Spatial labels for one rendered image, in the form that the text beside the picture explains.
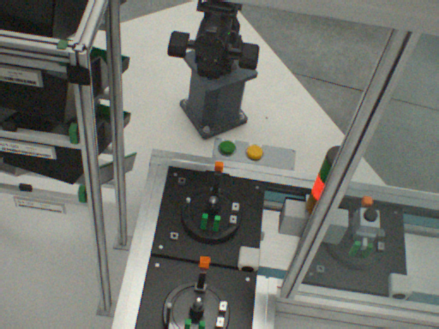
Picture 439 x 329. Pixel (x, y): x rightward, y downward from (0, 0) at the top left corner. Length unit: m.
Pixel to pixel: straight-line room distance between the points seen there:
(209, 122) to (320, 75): 1.56
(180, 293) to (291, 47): 2.16
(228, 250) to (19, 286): 0.48
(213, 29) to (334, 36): 2.32
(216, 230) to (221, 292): 0.15
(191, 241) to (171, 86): 0.58
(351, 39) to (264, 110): 1.69
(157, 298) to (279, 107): 0.74
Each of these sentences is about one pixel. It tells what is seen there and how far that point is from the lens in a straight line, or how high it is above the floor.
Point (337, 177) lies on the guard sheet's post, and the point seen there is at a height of 1.42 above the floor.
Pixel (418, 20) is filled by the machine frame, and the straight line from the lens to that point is 0.25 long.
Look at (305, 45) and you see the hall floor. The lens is 3.33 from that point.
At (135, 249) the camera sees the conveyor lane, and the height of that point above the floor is 0.96.
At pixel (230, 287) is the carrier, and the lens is 1.37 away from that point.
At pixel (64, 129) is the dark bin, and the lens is 1.25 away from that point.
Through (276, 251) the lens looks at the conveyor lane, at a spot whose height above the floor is 0.92.
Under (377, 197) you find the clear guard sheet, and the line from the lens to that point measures 1.07.
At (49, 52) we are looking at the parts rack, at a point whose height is 1.65.
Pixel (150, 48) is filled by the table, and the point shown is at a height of 0.86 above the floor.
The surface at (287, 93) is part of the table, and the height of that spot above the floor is 0.86.
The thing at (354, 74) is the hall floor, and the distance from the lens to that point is 3.26.
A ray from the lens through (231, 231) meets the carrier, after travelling 1.41.
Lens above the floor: 2.21
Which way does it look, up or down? 54 degrees down
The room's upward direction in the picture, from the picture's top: 10 degrees clockwise
